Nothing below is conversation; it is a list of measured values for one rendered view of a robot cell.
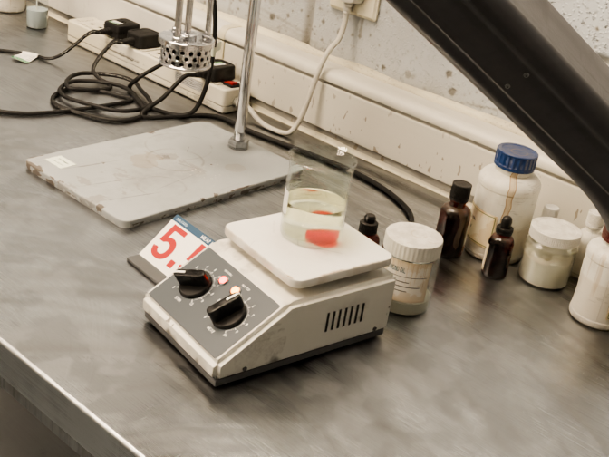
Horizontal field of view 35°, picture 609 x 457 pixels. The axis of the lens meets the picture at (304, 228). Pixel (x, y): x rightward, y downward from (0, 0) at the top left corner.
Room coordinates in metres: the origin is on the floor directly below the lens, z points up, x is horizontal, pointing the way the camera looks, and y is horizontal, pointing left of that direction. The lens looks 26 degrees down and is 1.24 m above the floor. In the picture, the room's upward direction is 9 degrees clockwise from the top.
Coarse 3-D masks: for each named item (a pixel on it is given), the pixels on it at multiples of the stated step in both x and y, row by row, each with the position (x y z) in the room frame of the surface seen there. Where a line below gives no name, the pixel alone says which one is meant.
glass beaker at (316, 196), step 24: (312, 144) 0.84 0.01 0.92; (288, 168) 0.81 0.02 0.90; (312, 168) 0.84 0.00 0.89; (336, 168) 0.84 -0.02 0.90; (288, 192) 0.80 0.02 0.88; (312, 192) 0.78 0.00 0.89; (336, 192) 0.79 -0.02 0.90; (288, 216) 0.79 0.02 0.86; (312, 216) 0.78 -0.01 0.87; (336, 216) 0.79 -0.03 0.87; (288, 240) 0.79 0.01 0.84; (312, 240) 0.78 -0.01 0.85; (336, 240) 0.80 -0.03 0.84
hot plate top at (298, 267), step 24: (264, 216) 0.84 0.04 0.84; (240, 240) 0.78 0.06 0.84; (264, 240) 0.79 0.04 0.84; (360, 240) 0.82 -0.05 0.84; (264, 264) 0.75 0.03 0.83; (288, 264) 0.75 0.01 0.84; (312, 264) 0.75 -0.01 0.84; (336, 264) 0.76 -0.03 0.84; (360, 264) 0.77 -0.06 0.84; (384, 264) 0.79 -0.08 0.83
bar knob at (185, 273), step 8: (176, 272) 0.75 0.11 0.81; (184, 272) 0.75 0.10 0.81; (192, 272) 0.75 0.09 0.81; (200, 272) 0.75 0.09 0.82; (184, 280) 0.75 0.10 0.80; (192, 280) 0.75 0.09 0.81; (200, 280) 0.74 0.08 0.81; (208, 280) 0.75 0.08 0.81; (184, 288) 0.75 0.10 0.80; (192, 288) 0.75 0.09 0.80; (200, 288) 0.74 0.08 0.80; (208, 288) 0.75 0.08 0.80; (184, 296) 0.74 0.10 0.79; (192, 296) 0.74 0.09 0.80
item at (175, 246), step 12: (168, 228) 0.89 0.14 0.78; (180, 228) 0.89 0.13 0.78; (156, 240) 0.88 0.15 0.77; (168, 240) 0.88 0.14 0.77; (180, 240) 0.87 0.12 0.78; (192, 240) 0.87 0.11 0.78; (156, 252) 0.87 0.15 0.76; (168, 252) 0.86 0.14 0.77; (180, 252) 0.86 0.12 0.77; (192, 252) 0.85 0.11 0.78; (168, 264) 0.85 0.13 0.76; (180, 264) 0.85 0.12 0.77
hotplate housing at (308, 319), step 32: (224, 256) 0.78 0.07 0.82; (288, 288) 0.74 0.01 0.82; (320, 288) 0.74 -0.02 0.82; (352, 288) 0.76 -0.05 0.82; (384, 288) 0.78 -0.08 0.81; (160, 320) 0.73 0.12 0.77; (288, 320) 0.71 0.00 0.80; (320, 320) 0.73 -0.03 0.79; (352, 320) 0.76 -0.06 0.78; (384, 320) 0.79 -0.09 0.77; (192, 352) 0.69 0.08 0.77; (256, 352) 0.69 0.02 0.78; (288, 352) 0.71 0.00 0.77; (320, 352) 0.74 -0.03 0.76
